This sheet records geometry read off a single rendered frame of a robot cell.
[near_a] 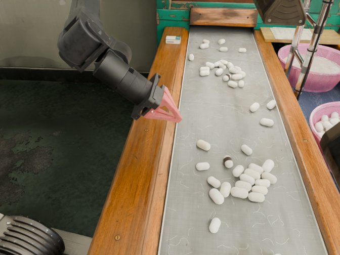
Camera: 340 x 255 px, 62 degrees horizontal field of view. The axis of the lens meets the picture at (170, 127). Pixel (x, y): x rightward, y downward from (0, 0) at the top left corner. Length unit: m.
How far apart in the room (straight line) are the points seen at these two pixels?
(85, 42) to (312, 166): 0.54
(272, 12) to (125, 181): 0.45
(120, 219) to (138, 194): 0.06
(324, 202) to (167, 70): 0.64
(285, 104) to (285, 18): 0.34
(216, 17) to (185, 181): 0.89
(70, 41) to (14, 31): 2.11
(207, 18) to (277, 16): 0.77
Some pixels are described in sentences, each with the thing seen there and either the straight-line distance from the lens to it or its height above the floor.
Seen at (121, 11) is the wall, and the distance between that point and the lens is 2.26.
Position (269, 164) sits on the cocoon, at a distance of 0.68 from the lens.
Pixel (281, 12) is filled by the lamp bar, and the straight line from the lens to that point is 0.61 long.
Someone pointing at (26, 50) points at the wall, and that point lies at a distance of 2.67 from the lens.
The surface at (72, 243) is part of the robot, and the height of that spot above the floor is 0.47.
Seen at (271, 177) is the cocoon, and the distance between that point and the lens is 0.66.
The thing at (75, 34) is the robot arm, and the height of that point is 1.05.
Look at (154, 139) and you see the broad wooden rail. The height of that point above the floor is 0.76.
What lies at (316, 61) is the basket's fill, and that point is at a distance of 1.29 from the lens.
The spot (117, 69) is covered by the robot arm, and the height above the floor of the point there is 0.98.
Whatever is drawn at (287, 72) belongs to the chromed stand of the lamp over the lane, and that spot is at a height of 0.76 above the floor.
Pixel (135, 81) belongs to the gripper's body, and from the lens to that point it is 0.55.
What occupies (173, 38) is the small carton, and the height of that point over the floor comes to 0.79.
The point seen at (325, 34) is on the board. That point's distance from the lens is 1.46.
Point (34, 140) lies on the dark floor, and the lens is 2.06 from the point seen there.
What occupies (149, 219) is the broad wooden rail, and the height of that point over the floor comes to 0.76.
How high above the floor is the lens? 1.23
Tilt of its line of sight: 39 degrees down
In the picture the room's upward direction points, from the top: straight up
